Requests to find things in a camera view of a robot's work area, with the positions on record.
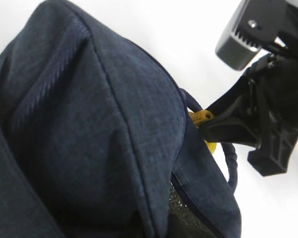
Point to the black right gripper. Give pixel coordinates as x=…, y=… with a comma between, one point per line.
x=276, y=80

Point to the yellow pear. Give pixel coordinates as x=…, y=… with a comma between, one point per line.
x=199, y=118

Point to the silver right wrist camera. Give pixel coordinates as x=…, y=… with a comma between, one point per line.
x=253, y=26

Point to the dark blue lunch bag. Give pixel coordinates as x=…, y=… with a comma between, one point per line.
x=93, y=130

